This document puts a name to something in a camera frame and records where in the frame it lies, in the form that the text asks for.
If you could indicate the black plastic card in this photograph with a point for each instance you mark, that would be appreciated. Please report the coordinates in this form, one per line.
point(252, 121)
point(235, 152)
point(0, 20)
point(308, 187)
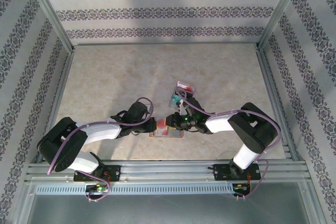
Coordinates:
point(191, 94)

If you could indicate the teal plastic card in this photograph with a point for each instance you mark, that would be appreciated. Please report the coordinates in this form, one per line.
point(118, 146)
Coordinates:
point(175, 100)

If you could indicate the aluminium mounting rail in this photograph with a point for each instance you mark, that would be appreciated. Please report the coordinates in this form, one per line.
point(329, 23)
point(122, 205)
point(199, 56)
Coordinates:
point(168, 167)

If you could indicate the aluminium side rail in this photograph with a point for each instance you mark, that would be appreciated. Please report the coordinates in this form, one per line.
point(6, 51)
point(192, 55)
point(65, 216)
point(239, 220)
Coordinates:
point(267, 72)
point(57, 103)

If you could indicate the small electronics board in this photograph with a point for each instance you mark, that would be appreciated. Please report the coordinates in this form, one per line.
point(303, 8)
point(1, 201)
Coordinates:
point(99, 188)
point(240, 187)

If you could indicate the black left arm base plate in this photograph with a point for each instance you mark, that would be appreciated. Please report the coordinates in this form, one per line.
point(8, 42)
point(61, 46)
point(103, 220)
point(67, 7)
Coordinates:
point(115, 172)

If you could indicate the grey metal panel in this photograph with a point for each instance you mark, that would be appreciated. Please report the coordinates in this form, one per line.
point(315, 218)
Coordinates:
point(168, 209)

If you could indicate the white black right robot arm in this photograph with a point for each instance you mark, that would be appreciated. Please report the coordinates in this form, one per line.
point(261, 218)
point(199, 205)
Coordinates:
point(220, 124)

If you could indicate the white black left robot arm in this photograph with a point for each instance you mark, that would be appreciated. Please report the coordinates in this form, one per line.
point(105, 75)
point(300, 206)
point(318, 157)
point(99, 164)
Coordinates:
point(102, 130)

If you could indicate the clear plastic tray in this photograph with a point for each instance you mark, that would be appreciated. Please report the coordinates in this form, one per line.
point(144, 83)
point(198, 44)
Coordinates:
point(171, 104)

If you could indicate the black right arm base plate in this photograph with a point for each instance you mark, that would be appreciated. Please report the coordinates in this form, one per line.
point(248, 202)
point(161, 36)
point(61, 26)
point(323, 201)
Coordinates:
point(220, 174)

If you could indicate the aluminium frame post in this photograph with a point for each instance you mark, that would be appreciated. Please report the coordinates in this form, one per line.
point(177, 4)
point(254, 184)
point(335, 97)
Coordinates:
point(50, 11)
point(279, 11)

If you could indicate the red and white card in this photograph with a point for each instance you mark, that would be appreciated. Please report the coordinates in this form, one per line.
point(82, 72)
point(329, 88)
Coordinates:
point(185, 86)
point(161, 127)

